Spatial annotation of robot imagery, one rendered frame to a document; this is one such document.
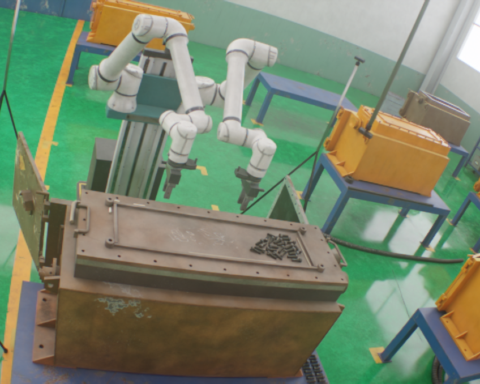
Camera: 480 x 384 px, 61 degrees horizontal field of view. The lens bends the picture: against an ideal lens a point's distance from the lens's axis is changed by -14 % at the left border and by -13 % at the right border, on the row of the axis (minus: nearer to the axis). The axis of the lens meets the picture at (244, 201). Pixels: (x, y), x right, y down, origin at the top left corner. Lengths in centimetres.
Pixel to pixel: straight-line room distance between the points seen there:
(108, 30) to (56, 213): 477
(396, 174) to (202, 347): 387
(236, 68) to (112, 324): 136
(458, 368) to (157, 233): 253
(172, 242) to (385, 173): 380
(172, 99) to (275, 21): 847
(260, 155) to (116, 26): 501
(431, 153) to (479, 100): 730
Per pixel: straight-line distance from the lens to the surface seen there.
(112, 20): 679
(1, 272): 364
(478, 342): 387
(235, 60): 239
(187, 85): 218
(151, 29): 230
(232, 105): 220
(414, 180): 583
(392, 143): 529
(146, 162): 341
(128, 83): 283
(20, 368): 234
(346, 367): 393
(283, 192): 324
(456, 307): 401
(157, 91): 306
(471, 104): 1303
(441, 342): 375
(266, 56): 250
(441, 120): 939
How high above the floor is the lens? 261
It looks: 30 degrees down
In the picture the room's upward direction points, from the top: 23 degrees clockwise
